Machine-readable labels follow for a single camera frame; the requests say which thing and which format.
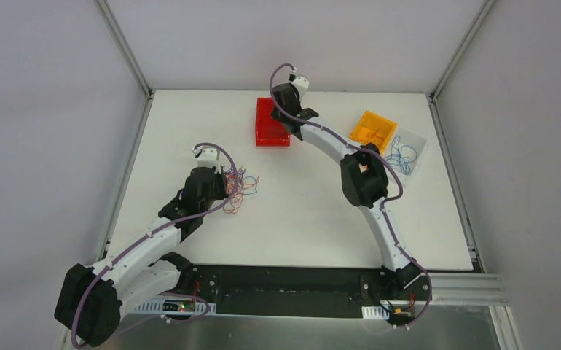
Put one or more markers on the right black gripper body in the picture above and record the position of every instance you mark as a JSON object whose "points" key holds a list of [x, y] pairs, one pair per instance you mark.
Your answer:
{"points": [[284, 98]]}

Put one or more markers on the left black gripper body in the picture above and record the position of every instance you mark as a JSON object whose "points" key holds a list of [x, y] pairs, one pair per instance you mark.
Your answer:
{"points": [[217, 182]]}

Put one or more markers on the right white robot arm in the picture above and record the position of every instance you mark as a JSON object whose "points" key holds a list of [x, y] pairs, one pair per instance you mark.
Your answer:
{"points": [[364, 180]]}

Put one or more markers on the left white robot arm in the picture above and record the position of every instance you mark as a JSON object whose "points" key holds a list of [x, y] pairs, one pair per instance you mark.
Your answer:
{"points": [[94, 299]]}

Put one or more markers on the red plastic bin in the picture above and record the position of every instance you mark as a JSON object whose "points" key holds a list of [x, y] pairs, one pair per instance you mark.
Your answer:
{"points": [[268, 132]]}

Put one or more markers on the yellow plastic bin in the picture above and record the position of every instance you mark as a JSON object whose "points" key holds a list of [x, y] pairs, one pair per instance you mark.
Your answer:
{"points": [[374, 129]]}

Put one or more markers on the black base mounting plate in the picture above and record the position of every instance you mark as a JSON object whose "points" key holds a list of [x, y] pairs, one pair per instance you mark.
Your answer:
{"points": [[295, 291]]}

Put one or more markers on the clear white plastic bin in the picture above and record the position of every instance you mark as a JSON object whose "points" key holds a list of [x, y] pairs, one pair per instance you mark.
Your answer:
{"points": [[405, 154]]}

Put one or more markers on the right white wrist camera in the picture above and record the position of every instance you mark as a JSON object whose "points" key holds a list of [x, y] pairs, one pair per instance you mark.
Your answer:
{"points": [[299, 83]]}

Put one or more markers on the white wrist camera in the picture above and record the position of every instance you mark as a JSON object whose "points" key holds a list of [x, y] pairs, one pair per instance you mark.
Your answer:
{"points": [[208, 158], [299, 83]]}

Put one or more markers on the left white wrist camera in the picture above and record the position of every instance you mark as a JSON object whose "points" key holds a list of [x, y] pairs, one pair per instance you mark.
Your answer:
{"points": [[208, 158]]}

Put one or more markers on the left white cable duct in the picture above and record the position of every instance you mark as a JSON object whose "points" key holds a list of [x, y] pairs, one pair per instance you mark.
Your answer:
{"points": [[174, 306]]}

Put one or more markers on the white cable duct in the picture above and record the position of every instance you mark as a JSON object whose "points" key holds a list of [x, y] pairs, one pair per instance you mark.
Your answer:
{"points": [[174, 306], [375, 312]]}

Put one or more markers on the right white cable duct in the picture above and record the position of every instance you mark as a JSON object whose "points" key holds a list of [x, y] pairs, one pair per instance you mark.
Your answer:
{"points": [[375, 312]]}

